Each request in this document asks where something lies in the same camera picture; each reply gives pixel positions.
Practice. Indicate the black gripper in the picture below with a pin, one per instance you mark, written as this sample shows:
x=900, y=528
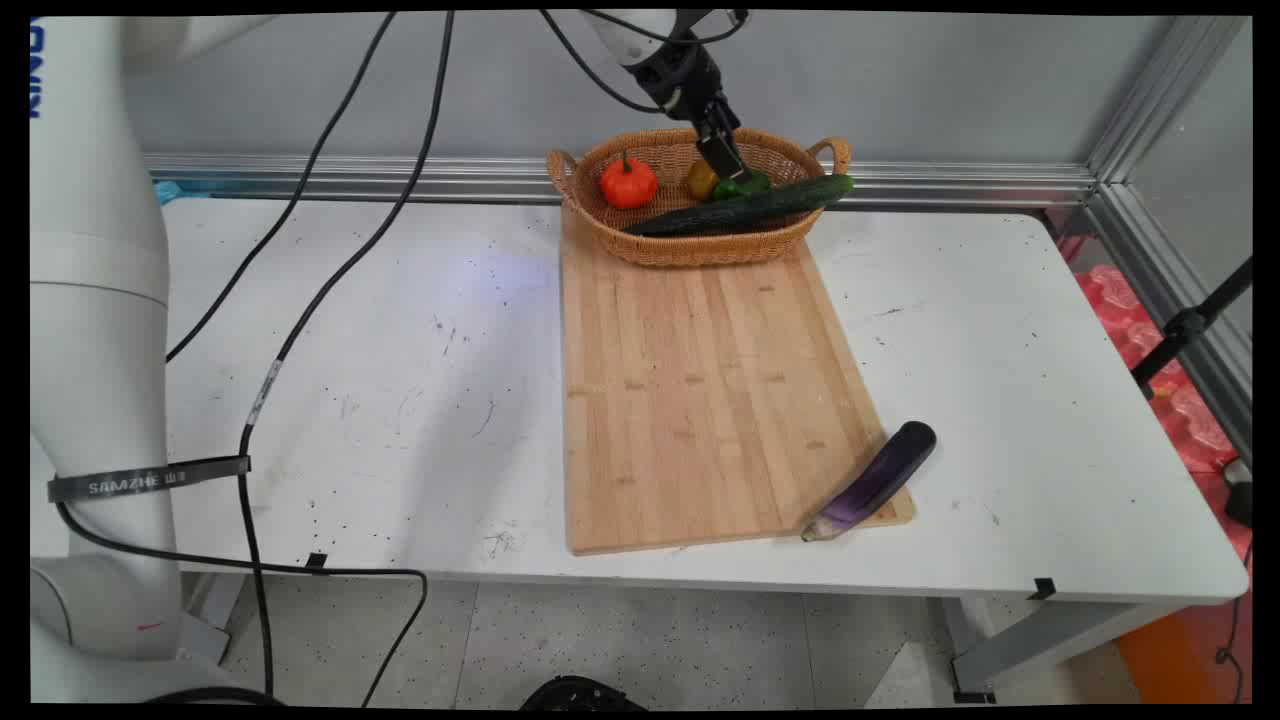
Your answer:
x=679, y=76

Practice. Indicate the dark green cucumber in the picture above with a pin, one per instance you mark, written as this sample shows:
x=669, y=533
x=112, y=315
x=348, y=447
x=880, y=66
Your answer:
x=740, y=206

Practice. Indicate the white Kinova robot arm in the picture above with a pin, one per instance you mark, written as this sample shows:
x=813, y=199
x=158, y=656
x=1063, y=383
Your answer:
x=95, y=330

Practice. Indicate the yellow bell pepper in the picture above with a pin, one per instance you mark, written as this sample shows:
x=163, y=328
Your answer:
x=700, y=180

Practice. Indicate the green bell pepper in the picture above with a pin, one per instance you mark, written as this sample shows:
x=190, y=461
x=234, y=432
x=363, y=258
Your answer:
x=742, y=185

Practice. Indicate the woven wicker basket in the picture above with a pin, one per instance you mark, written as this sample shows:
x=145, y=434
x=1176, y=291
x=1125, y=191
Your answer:
x=695, y=195

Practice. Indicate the orange toy pumpkin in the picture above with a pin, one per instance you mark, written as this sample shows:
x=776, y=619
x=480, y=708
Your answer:
x=628, y=182

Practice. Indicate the bamboo cutting board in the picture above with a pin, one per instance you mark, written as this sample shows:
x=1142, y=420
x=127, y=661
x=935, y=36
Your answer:
x=710, y=390

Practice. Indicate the purple eggplant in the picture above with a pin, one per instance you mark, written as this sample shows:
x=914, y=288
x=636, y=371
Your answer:
x=872, y=482

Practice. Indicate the pink bubble wrap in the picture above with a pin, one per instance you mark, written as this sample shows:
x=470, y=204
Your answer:
x=1160, y=370

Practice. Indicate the black tripod stand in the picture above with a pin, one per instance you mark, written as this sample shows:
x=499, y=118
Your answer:
x=1190, y=325

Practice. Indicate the black round object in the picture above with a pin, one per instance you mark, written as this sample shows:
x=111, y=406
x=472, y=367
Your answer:
x=580, y=694

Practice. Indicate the grey table leg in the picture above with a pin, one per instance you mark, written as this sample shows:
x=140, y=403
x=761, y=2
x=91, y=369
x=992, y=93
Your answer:
x=1050, y=640

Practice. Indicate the aluminium frame rail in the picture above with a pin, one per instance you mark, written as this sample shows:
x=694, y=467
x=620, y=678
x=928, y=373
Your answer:
x=640, y=178

